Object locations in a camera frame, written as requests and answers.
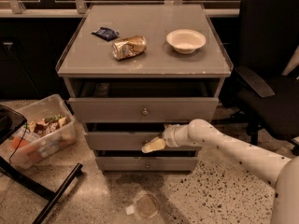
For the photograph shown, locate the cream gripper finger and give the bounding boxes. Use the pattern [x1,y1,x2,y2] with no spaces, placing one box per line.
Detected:
[141,137,165,153]

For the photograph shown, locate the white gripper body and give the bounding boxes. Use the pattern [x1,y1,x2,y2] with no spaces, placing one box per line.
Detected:
[163,124,189,147]

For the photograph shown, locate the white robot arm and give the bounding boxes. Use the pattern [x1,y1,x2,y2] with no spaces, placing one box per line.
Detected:
[141,119,299,224]

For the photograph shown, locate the dark item in top drawer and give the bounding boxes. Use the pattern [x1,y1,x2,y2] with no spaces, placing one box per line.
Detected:
[93,83,109,97]

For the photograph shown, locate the grey three-drawer cabinet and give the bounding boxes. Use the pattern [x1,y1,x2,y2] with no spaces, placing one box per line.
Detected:
[58,5,232,159]

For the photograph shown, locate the grey top drawer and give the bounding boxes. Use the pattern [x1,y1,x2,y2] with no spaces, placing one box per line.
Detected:
[69,80,218,122]

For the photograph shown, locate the small white paper scrap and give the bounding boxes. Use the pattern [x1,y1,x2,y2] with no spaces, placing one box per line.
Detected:
[125,205,135,215]

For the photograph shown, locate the white paper bowl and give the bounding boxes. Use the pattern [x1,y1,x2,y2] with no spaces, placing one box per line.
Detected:
[166,29,206,54]

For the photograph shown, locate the black office chair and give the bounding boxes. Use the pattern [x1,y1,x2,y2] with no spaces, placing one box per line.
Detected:
[220,0,299,155]

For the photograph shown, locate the crushed gold soda can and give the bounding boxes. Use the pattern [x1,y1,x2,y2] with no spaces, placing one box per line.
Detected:
[112,35,147,60]

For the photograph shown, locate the clear plastic storage bin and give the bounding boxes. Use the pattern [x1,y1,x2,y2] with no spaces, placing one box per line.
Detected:
[3,94,77,169]

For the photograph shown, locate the blue snack wrapper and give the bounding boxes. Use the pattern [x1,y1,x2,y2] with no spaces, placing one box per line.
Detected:
[92,27,119,41]

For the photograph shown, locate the snack packs in bin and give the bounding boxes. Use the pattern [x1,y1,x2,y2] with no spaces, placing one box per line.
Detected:
[12,115,68,148]

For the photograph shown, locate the black stand with base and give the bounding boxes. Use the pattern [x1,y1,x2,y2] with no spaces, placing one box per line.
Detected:
[0,105,83,224]

